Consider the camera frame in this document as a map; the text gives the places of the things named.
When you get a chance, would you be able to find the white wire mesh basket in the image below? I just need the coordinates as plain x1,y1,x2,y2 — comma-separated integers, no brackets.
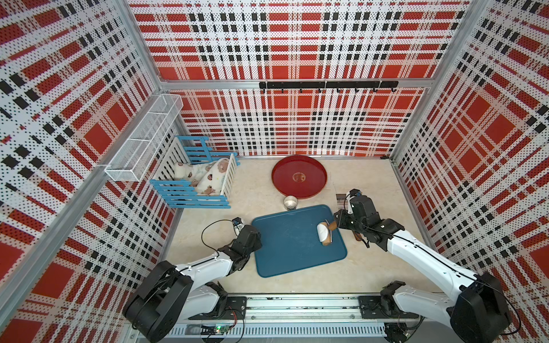
105,94,183,182

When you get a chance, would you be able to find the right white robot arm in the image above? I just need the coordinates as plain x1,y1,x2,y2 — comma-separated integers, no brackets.
328,189,515,342

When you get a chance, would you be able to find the blue white toy crib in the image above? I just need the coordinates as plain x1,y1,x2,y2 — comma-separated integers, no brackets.
150,136,240,209

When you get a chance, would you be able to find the green circuit board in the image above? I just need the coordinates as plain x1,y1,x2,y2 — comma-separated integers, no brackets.
200,324,231,336

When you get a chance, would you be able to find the round red tray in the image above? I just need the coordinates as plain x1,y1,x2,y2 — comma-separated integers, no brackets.
271,155,327,200

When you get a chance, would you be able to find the black wall hook rail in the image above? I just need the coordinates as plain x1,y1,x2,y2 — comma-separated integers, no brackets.
259,81,399,91

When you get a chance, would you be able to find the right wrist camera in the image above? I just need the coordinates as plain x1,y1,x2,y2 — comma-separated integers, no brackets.
342,189,363,214

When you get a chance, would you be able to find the teal plastic tray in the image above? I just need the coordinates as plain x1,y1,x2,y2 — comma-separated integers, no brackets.
252,204,347,278

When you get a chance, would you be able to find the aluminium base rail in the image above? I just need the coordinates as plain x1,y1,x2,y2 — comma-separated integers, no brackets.
167,294,423,342

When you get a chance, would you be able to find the white dough piece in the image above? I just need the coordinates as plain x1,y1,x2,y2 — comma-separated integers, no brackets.
317,222,332,246

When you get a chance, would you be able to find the wooden rolling pin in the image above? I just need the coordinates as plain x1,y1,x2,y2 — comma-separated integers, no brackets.
316,221,350,247

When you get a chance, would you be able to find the baby doll in crib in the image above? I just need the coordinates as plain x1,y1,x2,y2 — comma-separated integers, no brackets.
174,158,230,196

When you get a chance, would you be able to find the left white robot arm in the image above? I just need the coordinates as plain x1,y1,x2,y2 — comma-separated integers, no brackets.
122,225,262,342

